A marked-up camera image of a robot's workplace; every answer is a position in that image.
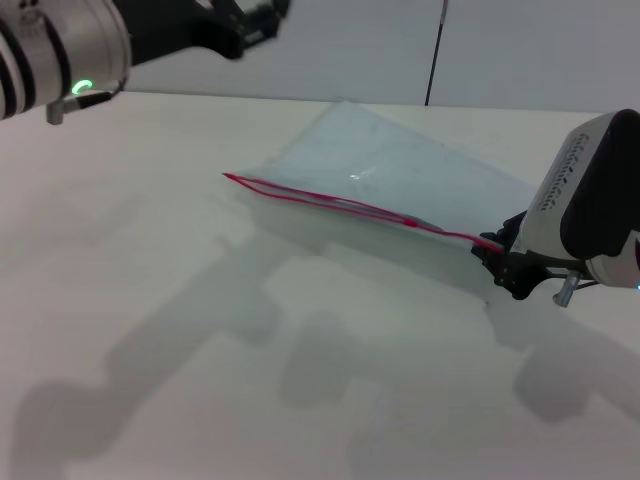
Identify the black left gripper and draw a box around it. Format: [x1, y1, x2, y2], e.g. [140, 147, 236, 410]
[128, 0, 293, 62]

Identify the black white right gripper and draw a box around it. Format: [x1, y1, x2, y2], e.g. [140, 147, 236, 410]
[472, 108, 640, 301]

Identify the clear document bag red zipper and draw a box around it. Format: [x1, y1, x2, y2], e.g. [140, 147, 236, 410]
[221, 98, 542, 261]

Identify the silver cable plug with cable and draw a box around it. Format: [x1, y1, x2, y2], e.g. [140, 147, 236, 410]
[45, 74, 126, 126]
[551, 269, 600, 307]

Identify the thin dark vertical wall strip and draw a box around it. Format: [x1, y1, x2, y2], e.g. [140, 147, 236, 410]
[424, 0, 449, 107]

